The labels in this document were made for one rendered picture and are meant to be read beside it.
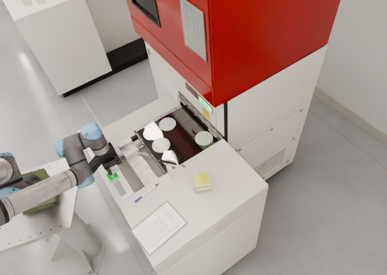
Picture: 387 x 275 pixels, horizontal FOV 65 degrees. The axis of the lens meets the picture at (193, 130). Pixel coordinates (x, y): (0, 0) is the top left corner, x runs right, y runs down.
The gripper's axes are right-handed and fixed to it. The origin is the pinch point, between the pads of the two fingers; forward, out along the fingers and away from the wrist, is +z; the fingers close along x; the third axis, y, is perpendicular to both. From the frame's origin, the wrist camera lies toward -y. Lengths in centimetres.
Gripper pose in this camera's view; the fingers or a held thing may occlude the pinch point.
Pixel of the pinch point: (110, 174)
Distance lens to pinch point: 158.5
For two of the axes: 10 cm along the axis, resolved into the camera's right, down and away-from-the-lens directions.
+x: -5.6, -6.1, 5.6
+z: 0.9, 6.2, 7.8
